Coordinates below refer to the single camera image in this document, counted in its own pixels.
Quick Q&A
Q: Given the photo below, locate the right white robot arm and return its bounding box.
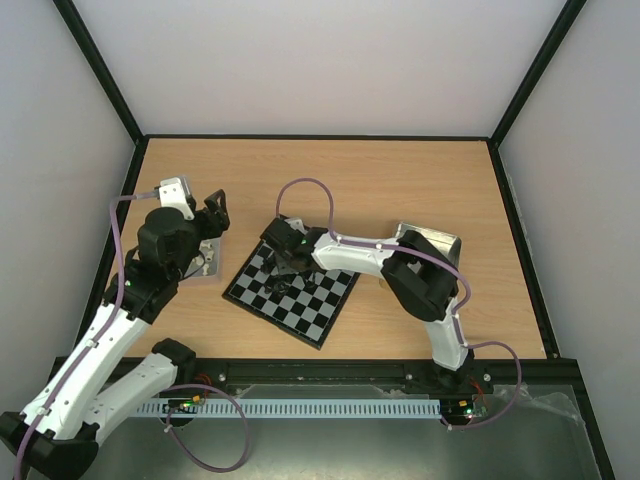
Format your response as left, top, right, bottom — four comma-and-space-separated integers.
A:
260, 218, 474, 392

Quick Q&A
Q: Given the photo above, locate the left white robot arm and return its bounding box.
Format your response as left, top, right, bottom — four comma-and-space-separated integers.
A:
1, 182, 230, 479

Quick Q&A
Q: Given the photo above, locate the pile of black chess pieces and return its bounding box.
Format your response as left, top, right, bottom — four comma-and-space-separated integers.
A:
260, 253, 316, 296

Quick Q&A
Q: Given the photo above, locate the silver tin with white pieces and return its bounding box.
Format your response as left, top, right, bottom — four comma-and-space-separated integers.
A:
182, 238, 222, 286

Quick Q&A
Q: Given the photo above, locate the black and silver chessboard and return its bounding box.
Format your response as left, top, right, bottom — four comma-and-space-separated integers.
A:
222, 241, 359, 350

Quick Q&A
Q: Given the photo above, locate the empty gold-rimmed metal tin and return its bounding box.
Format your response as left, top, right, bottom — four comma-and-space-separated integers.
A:
375, 222, 462, 297

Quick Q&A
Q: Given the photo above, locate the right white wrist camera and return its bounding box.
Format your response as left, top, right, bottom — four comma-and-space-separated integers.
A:
285, 217, 306, 233

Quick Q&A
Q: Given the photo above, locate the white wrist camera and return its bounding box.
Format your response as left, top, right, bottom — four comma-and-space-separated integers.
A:
158, 175, 196, 220
285, 217, 306, 233

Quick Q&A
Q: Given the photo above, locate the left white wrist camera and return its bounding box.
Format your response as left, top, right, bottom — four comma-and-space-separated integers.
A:
158, 175, 196, 220

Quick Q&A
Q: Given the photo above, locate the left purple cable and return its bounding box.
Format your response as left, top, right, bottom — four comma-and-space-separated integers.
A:
13, 192, 164, 480

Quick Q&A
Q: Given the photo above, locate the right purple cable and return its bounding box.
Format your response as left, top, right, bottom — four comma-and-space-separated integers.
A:
276, 178, 524, 431

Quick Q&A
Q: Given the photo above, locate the light blue slotted cable duct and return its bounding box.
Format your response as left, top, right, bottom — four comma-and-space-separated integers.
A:
131, 398, 441, 420

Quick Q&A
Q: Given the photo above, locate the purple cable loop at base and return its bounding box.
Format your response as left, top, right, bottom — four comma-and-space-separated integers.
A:
162, 378, 257, 470

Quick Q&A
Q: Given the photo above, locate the black aluminium frame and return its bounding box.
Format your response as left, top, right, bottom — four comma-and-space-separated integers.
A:
52, 1, 615, 479

